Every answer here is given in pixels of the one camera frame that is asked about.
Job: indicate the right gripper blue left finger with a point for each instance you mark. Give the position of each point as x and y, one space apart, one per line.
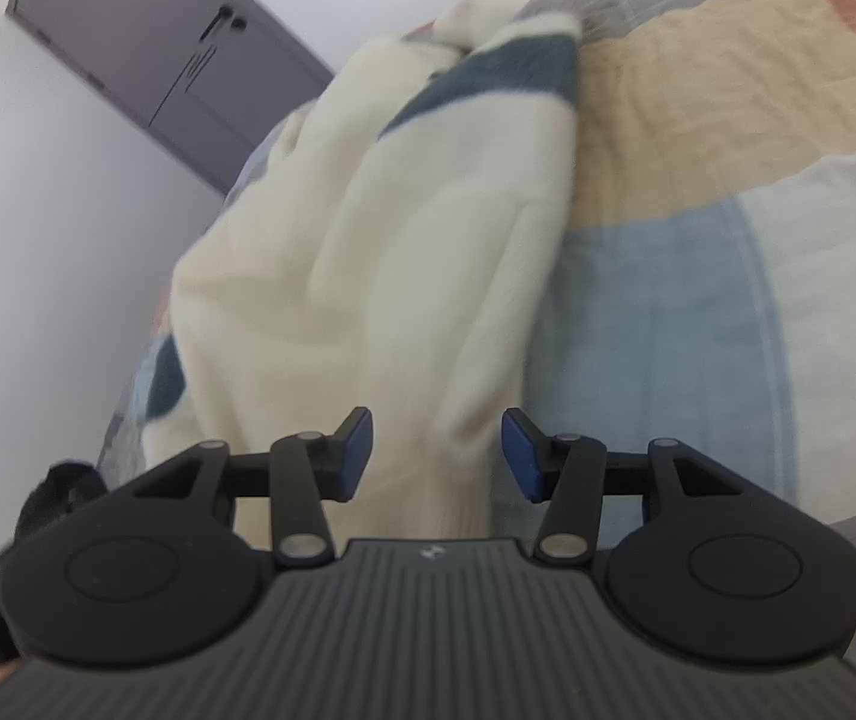
296 475

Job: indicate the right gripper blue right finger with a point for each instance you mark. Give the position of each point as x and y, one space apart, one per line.
573 474

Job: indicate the cream striped fleece sweater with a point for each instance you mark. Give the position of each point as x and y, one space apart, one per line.
391 255

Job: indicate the grey bedroom door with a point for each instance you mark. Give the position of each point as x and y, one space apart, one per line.
211 104

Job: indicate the colourful patchwork bed quilt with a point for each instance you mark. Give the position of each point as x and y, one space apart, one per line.
705 285

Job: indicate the black door handle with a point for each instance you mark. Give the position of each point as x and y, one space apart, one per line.
225 17

